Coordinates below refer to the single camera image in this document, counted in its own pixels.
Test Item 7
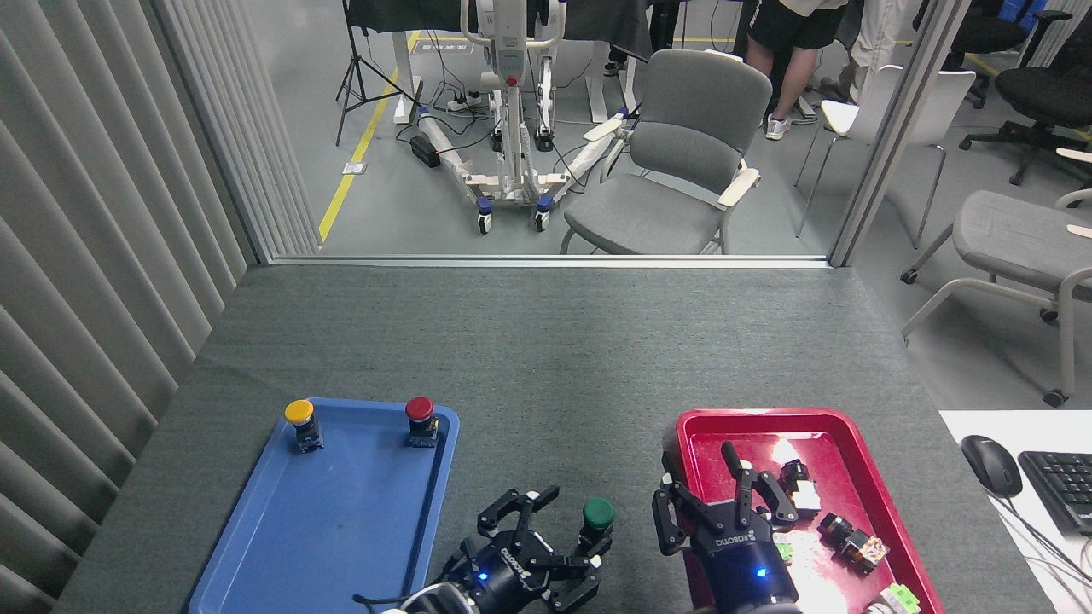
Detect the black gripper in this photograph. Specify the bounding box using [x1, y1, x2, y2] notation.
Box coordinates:
[652, 440, 801, 610]
[442, 484, 603, 614]

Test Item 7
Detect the green push button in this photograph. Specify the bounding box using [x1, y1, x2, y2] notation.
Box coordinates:
[577, 497, 615, 559]

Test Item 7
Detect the red push button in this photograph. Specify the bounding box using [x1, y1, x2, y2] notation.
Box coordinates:
[404, 397, 440, 449]

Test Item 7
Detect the yellow push button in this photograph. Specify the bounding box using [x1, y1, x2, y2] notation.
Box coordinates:
[283, 398, 324, 454]

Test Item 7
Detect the red plastic tray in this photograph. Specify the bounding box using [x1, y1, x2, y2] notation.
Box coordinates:
[674, 408, 946, 614]

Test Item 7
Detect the blue plastic tray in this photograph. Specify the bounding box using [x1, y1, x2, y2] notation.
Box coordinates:
[188, 397, 460, 614]

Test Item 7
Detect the black computer mouse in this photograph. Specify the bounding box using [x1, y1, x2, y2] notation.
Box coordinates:
[961, 435, 1023, 498]

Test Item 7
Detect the white desk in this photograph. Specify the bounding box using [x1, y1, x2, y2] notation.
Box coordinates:
[938, 409, 1092, 614]

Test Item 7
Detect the black keyboard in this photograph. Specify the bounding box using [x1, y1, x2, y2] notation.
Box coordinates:
[1018, 450, 1092, 536]

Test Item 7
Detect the grey armchair with cream armrests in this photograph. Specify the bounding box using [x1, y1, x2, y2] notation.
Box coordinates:
[559, 49, 773, 255]

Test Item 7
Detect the white stand on wheels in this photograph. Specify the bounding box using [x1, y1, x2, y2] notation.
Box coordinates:
[416, 0, 630, 235]

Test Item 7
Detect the white plastic chair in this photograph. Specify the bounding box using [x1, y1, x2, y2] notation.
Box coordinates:
[793, 64, 976, 250]

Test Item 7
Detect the black tripod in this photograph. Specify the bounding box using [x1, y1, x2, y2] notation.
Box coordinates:
[335, 0, 421, 148]

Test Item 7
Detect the black office chair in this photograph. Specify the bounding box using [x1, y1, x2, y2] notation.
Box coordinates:
[913, 0, 1031, 110]
[960, 10, 1092, 187]

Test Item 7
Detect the black and orange switch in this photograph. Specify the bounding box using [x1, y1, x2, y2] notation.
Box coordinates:
[817, 512, 890, 574]

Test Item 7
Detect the green and white switch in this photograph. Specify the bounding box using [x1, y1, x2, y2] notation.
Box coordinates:
[868, 582, 921, 614]

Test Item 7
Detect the silver rail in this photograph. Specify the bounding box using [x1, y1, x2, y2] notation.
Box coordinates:
[260, 254, 833, 270]

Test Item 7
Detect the mouse cable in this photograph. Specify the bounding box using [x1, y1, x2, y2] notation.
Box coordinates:
[990, 495, 1092, 591]

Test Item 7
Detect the grey armchair with grey frame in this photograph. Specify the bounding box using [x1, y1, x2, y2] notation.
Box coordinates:
[900, 147, 1092, 408]

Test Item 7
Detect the silver post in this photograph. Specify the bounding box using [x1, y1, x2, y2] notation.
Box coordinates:
[829, 0, 973, 268]

